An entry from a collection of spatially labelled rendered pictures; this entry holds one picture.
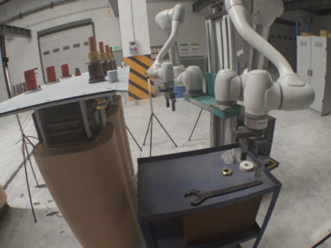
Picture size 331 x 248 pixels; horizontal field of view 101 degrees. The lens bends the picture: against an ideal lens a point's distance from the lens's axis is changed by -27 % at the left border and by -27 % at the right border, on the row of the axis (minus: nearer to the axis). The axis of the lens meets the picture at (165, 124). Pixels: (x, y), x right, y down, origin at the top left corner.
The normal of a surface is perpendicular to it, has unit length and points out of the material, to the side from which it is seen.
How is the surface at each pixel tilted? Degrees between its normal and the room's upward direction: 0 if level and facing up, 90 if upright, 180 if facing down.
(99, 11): 90
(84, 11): 90
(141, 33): 90
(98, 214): 90
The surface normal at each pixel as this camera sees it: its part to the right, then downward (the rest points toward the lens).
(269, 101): -0.10, 0.40
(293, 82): -0.26, -0.46
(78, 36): 0.18, 0.34
